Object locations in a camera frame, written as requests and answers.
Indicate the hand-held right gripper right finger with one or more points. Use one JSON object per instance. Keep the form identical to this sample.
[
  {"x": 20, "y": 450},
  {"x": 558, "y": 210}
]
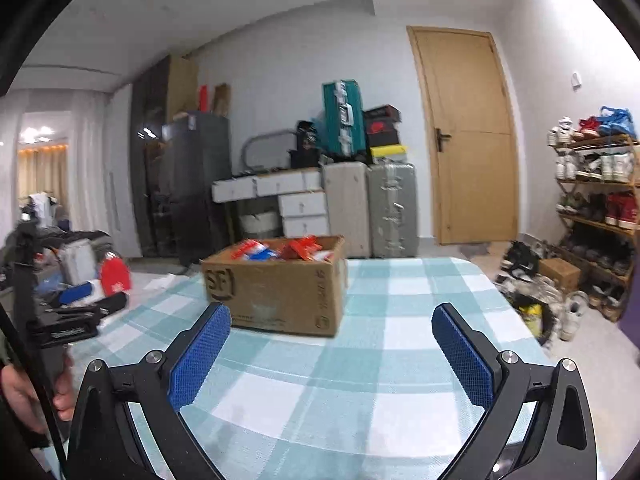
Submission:
[{"x": 465, "y": 360}]

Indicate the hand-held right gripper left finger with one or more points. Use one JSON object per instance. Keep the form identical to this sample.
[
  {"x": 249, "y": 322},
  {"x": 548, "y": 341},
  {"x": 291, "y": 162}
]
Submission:
[{"x": 200, "y": 355}]

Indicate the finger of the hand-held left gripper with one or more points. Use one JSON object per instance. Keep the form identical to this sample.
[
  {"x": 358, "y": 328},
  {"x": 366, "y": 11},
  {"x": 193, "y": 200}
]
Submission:
[
  {"x": 80, "y": 292},
  {"x": 107, "y": 305}
]

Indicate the red white candy packet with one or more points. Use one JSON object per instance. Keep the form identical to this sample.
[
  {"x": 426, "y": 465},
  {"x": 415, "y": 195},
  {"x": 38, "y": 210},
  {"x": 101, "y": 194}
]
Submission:
[{"x": 247, "y": 249}]

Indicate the blue cookie packet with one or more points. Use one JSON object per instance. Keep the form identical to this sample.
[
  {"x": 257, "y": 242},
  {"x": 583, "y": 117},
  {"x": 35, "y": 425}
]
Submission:
[{"x": 264, "y": 256}]

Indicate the red cracker packet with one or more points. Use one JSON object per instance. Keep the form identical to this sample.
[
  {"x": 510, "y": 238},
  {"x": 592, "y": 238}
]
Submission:
[{"x": 300, "y": 247}]

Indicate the white red snack packet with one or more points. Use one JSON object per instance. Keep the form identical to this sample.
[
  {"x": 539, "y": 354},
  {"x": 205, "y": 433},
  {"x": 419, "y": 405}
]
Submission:
[{"x": 325, "y": 256}]

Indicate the person's left hand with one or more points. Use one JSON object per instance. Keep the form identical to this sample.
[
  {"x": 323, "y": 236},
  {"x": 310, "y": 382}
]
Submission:
[{"x": 20, "y": 395}]

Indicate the white kettle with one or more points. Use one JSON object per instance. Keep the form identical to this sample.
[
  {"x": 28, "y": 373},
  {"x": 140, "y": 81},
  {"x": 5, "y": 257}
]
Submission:
[{"x": 77, "y": 262}]

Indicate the red bag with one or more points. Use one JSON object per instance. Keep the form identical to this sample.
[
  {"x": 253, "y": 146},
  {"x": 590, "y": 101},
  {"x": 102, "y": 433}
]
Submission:
[{"x": 115, "y": 275}]

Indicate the dark sofa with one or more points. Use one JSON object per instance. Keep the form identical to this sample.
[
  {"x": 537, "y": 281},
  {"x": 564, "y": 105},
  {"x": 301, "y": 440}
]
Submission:
[{"x": 65, "y": 237}]

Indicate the white side table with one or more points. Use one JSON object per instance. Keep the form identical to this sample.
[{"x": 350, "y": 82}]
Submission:
[{"x": 160, "y": 270}]

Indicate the black trash bin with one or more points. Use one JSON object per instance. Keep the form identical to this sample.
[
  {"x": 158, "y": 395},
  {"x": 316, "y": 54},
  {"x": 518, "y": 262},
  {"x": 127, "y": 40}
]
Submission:
[{"x": 537, "y": 317}]

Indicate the clothes rack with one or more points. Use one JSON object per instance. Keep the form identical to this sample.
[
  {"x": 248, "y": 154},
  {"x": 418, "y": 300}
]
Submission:
[{"x": 40, "y": 205}]

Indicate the pile of sneakers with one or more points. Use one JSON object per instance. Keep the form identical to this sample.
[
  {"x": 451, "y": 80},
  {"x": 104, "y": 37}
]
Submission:
[{"x": 530, "y": 270}]

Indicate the white curtain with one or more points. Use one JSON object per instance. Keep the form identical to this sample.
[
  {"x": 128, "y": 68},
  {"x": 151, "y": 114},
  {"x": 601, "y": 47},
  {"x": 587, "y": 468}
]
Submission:
[{"x": 90, "y": 170}]

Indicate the small cardboard box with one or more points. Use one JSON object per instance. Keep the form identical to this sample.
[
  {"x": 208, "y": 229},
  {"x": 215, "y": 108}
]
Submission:
[{"x": 560, "y": 272}]

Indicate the woven laundry basket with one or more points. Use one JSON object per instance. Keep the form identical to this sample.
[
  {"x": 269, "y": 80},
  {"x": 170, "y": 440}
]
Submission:
[{"x": 260, "y": 222}]

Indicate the grey refrigerator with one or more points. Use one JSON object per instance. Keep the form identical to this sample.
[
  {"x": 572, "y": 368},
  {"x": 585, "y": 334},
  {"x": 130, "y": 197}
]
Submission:
[{"x": 200, "y": 180}]

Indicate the dark glass cabinet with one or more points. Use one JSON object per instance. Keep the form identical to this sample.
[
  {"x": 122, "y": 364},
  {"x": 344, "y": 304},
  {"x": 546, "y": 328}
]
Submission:
[{"x": 155, "y": 155}]

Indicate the silver suitcase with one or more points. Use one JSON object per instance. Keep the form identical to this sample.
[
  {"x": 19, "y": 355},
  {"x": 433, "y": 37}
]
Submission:
[{"x": 392, "y": 207}]

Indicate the purple bag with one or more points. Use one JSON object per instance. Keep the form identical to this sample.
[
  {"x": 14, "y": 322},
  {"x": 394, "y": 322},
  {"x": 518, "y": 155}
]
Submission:
[{"x": 631, "y": 310}]

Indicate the white drawer desk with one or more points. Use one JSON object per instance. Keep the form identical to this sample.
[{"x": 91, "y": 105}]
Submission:
[{"x": 280, "y": 200}]

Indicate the beige suitcase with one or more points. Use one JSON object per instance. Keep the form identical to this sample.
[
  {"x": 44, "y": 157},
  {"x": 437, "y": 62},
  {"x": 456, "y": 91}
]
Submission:
[{"x": 347, "y": 207}]

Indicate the wooden shoe rack with shoes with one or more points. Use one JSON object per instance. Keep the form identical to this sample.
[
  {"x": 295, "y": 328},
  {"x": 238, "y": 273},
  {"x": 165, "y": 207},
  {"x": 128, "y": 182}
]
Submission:
[{"x": 610, "y": 210}]

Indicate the wooden door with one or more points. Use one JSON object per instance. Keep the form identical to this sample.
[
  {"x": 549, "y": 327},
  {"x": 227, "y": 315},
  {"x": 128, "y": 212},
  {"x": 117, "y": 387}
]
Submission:
[{"x": 470, "y": 135}]

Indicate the red gift box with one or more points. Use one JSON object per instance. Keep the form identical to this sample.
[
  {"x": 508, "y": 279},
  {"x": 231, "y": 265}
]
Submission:
[{"x": 203, "y": 97}]

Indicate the flat cardboard pieces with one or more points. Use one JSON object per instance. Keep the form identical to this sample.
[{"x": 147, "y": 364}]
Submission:
[{"x": 222, "y": 97}]

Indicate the red black shoe box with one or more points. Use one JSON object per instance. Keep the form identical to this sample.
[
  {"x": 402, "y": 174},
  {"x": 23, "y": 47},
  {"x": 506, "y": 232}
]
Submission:
[{"x": 382, "y": 132}]

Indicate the black bag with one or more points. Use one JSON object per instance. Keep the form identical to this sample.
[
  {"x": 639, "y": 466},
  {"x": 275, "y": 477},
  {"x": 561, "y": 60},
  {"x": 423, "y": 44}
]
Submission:
[{"x": 306, "y": 135}]

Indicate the teal suitcase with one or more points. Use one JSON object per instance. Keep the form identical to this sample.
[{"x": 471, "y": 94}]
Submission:
[{"x": 345, "y": 117}]

